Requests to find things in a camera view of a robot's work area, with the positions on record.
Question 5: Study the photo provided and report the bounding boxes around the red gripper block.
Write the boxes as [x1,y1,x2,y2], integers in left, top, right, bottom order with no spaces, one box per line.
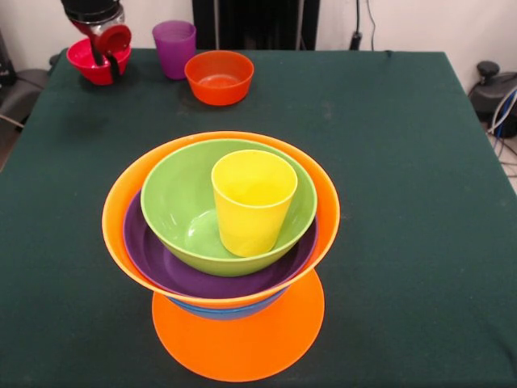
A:
[71,19,133,78]

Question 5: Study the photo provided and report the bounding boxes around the pink bowl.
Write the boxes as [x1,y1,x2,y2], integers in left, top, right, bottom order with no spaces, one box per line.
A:
[65,38,132,86]

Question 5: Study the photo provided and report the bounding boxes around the small red-orange bowl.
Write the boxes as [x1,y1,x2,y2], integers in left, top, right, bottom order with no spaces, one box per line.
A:
[184,50,255,107]

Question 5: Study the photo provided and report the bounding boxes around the green bowl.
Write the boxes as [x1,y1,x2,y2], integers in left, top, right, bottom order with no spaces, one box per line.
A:
[139,138,317,277]

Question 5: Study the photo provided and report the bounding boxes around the yellow cup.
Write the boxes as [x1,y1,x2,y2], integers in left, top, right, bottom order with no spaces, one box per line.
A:
[210,149,299,258]

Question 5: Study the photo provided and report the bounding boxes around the wide purple bowl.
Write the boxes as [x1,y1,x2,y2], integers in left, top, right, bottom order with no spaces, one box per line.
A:
[122,189,320,300]

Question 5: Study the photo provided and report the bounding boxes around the large orange bowl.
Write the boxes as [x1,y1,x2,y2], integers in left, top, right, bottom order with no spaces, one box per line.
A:
[151,268,326,383]
[101,130,342,310]

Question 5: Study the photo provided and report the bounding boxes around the opaque blue bowl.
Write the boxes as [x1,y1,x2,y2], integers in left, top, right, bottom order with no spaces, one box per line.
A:
[167,286,290,322]

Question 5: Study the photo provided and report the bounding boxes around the purple cup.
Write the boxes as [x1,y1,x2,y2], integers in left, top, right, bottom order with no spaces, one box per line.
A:
[152,20,197,81]

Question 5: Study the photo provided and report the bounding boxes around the dark green tablecloth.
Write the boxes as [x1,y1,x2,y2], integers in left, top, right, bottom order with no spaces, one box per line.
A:
[0,47,517,388]

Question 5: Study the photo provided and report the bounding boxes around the black wall cable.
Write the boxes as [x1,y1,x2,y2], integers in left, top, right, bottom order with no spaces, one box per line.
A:
[350,0,393,56]

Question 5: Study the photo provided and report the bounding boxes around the bundle of floor cables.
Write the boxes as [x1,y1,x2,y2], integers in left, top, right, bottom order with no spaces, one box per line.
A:
[486,89,517,167]

